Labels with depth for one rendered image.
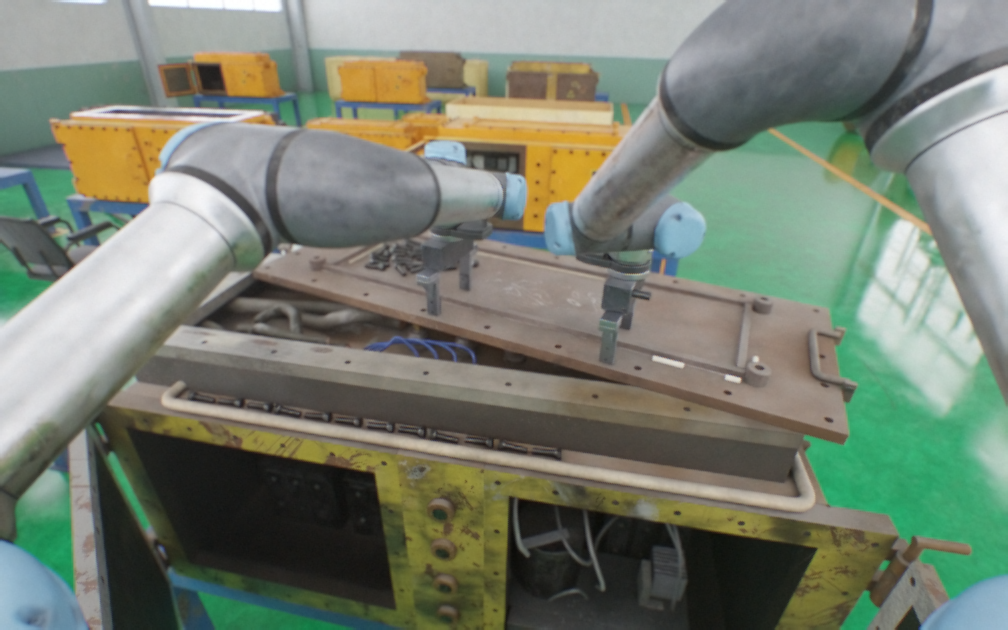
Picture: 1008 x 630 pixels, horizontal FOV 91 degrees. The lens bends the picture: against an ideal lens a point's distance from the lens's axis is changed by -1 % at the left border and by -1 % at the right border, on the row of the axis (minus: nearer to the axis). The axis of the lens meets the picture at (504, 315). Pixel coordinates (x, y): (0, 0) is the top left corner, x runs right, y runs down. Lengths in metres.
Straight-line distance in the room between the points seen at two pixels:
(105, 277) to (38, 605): 0.24
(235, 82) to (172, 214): 11.00
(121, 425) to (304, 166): 0.90
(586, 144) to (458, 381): 2.74
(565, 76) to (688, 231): 8.49
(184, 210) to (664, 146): 0.42
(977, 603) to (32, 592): 0.43
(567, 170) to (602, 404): 2.64
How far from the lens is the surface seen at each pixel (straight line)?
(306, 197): 0.49
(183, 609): 1.98
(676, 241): 0.75
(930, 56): 0.45
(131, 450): 1.34
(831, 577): 1.09
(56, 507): 3.11
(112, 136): 4.83
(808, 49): 0.41
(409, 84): 9.79
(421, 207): 0.53
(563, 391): 0.90
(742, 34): 0.42
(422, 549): 1.13
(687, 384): 0.94
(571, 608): 1.32
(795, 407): 0.96
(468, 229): 0.99
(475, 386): 0.90
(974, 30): 0.47
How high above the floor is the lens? 1.89
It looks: 30 degrees down
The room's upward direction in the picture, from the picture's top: 1 degrees clockwise
